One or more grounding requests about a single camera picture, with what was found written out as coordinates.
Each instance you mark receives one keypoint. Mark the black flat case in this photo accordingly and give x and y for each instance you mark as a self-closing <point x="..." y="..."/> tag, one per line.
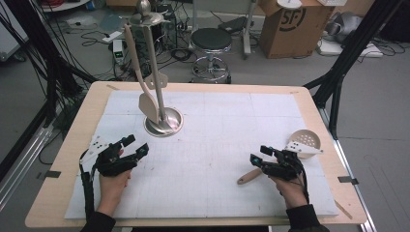
<point x="233" y="24"/>

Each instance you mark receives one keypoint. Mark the person's left hand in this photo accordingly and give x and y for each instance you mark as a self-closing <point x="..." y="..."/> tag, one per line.
<point x="112" y="193"/>

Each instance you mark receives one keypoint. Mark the beige perforated skimmer spoon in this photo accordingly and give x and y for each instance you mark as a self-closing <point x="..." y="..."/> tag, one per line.
<point x="249" y="177"/>

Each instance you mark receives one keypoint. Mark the white cabinet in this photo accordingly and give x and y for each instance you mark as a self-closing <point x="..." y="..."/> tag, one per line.
<point x="9" y="42"/>

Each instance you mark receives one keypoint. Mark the white power strip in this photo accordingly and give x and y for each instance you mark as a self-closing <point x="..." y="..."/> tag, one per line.
<point x="112" y="36"/>

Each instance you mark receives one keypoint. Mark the round white table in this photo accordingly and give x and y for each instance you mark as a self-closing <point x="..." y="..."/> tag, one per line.
<point x="64" y="6"/>

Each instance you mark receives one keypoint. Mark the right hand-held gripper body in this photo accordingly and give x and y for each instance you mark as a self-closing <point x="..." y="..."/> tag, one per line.
<point x="286" y="167"/>

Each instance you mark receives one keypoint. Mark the metal utensil stand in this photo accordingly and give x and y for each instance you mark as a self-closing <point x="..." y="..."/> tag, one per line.
<point x="170" y="127"/>

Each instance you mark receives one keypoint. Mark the black tripod stand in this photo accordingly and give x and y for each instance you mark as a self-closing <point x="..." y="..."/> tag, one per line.
<point x="357" y="48"/>
<point x="54" y="74"/>

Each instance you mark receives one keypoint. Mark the black round stool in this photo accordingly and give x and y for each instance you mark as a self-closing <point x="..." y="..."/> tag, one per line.
<point x="211" y="38"/>

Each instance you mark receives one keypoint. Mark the brown cardboard box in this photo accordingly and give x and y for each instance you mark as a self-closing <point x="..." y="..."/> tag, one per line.
<point x="290" y="42"/>

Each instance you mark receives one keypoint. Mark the aluminium rail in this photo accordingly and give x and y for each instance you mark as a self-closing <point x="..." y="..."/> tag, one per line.
<point x="368" y="225"/>
<point x="22" y="167"/>

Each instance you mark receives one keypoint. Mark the grey device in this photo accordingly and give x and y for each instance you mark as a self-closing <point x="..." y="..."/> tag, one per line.
<point x="345" y="25"/>

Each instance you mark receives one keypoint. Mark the grey metal post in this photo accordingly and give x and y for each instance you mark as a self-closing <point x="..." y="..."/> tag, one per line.
<point x="247" y="32"/>

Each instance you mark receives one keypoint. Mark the black tape strip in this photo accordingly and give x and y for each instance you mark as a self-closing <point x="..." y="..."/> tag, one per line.
<point x="51" y="174"/>
<point x="347" y="179"/>

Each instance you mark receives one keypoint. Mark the white keyboard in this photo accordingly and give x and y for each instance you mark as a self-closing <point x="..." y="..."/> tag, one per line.
<point x="332" y="2"/>

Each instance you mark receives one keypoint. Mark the white board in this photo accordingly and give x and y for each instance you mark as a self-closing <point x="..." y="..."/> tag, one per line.
<point x="328" y="48"/>

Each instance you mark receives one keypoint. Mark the white power adapter green light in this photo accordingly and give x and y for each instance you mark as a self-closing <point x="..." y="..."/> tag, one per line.
<point x="118" y="48"/>

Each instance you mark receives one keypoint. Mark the white round lid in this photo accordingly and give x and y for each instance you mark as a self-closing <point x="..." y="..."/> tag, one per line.
<point x="289" y="3"/>

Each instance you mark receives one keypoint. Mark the beige slotted spatula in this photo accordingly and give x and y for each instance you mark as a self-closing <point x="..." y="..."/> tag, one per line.
<point x="149" y="82"/>

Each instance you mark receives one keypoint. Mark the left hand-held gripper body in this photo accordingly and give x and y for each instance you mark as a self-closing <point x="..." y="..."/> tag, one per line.
<point x="112" y="164"/>

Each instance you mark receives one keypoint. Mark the white grid mat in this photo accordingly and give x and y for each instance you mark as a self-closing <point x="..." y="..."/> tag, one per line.
<point x="209" y="193"/>

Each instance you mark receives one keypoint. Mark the beige solid spatula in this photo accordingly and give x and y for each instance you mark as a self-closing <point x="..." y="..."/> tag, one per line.
<point x="150" y="106"/>

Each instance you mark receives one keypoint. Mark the person's right hand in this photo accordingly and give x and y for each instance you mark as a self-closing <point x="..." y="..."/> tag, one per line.
<point x="291" y="193"/>

